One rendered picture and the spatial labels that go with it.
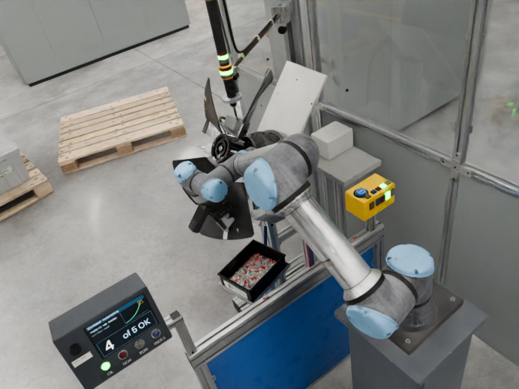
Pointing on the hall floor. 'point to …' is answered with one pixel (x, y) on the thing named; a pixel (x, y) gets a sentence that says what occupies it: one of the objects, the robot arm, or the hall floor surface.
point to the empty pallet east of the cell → (118, 129)
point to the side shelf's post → (340, 208)
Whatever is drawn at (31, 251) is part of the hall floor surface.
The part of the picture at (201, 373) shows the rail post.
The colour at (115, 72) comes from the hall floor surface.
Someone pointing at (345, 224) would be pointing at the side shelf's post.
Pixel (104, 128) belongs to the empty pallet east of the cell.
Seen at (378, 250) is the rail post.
